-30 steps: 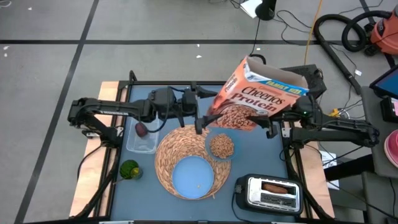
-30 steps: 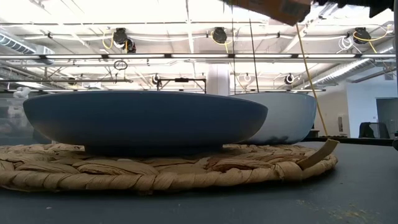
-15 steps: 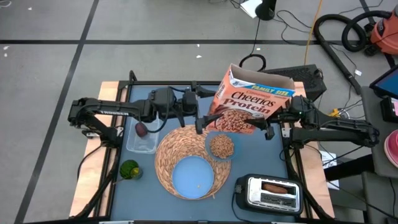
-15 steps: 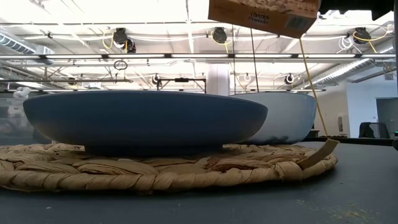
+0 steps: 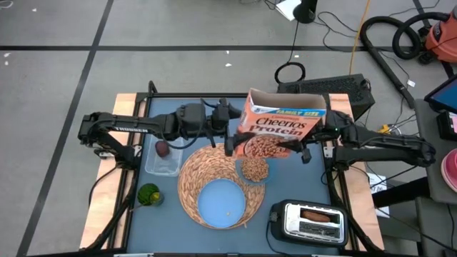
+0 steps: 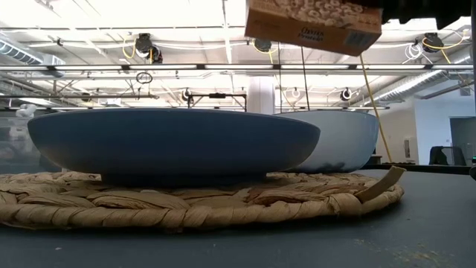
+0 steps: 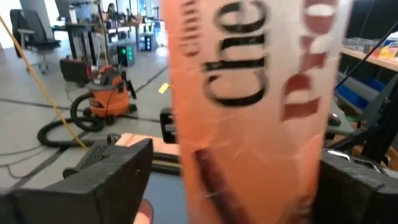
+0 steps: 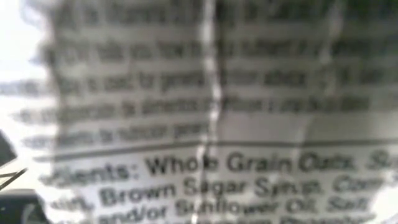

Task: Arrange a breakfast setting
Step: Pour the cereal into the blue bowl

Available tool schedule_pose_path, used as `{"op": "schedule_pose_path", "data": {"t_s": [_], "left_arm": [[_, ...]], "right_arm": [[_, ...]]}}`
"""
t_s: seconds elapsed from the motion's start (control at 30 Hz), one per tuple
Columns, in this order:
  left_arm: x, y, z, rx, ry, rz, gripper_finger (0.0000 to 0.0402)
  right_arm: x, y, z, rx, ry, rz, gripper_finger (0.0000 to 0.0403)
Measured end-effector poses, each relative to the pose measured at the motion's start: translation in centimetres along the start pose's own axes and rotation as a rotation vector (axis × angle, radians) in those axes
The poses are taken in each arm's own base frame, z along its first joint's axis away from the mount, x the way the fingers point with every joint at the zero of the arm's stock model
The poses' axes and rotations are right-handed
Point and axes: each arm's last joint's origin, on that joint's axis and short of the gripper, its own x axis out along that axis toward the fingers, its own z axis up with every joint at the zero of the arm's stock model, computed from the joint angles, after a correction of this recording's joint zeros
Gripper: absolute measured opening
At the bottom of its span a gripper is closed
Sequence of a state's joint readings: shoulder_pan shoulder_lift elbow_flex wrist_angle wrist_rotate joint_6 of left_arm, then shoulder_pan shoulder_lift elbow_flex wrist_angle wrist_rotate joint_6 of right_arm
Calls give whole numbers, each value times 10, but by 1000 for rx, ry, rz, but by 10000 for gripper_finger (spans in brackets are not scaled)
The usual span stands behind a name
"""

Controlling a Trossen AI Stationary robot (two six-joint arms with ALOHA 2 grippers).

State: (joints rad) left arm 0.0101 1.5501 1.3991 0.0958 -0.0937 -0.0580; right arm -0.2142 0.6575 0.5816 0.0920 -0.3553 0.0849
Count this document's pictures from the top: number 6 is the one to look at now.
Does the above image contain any white building pillar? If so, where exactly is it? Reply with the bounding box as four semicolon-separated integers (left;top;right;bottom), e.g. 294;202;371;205
247;76;277;115

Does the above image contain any light blue bowl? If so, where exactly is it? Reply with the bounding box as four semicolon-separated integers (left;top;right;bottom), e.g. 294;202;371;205
274;109;380;174

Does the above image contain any white ceiling air duct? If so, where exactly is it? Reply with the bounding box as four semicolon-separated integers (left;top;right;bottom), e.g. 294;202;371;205
366;55;476;105

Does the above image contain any blue ceramic bowl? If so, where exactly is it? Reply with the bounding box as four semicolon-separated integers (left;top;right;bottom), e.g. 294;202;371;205
27;107;321;187

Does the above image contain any Cheerios Protein cereal box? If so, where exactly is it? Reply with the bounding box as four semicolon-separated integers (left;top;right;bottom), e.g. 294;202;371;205
244;0;383;57

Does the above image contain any black background rig frame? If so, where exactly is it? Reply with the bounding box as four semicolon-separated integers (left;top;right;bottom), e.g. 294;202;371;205
187;92;248;112

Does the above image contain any black office chair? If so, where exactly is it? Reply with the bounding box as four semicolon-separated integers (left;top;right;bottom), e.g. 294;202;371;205
428;145;467;167

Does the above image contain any round woven straw placemat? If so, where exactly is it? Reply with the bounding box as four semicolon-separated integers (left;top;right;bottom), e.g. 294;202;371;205
0;166;406;234

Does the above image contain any black hanging cable loop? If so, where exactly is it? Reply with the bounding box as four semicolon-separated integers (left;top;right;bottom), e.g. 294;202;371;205
135;71;154;85

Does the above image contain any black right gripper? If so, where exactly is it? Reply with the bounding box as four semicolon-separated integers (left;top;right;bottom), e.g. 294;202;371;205
379;0;472;31

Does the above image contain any black table frame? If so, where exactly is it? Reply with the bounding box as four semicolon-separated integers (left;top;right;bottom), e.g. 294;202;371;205
364;162;476;176

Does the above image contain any ceiling light strip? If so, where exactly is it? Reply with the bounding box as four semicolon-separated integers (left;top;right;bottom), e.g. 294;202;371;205
0;63;476;72

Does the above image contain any yellow cable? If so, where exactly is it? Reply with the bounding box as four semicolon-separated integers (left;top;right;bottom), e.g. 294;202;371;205
358;54;393;164

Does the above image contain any silver ceiling air duct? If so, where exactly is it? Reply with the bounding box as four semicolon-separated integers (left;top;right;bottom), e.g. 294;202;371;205
0;39;66;77

